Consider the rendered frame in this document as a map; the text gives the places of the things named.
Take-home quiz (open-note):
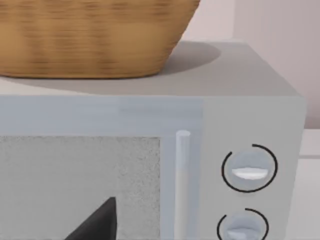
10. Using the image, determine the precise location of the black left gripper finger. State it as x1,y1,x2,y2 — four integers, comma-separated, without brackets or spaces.
63,196,118,240

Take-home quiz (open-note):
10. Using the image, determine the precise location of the pale blue microwave door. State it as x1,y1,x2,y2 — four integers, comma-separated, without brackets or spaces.
0,96,204,240

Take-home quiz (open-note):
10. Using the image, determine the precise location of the pale microwave knob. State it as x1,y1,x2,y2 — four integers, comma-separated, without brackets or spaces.
216,207,270,240
221,143,279,194

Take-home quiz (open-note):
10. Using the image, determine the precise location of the woven wicker basket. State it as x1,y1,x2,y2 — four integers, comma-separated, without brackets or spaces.
0,0,202,80

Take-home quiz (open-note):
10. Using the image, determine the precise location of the pale microwave door handle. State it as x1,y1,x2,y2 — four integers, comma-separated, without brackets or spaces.
175,129,191,240

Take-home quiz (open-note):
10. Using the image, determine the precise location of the pale microwave oven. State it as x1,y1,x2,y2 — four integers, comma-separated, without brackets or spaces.
0,41,307,240

